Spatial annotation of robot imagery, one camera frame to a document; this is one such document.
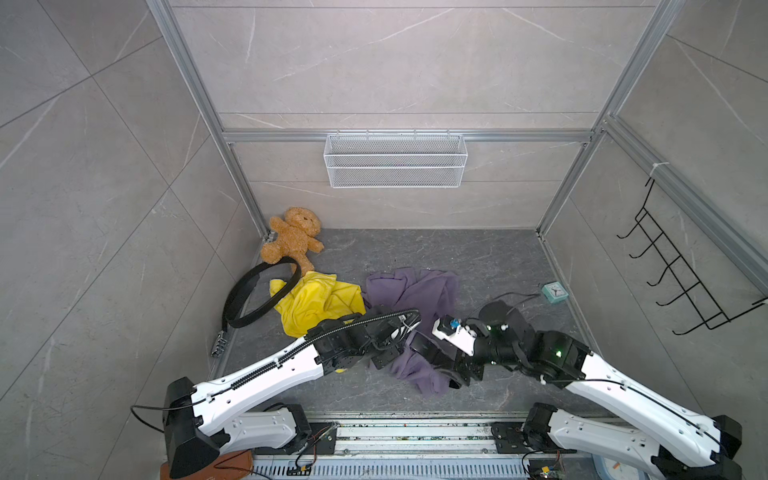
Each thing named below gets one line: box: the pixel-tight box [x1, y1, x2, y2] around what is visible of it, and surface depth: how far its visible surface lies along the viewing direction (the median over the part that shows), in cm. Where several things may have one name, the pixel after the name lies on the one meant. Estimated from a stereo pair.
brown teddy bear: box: [260, 207, 324, 275], surface depth 109 cm
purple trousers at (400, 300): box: [364, 267, 461, 396], surface depth 97 cm
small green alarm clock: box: [542, 281, 569, 304], surface depth 102 cm
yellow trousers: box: [270, 271, 367, 338], surface depth 92 cm
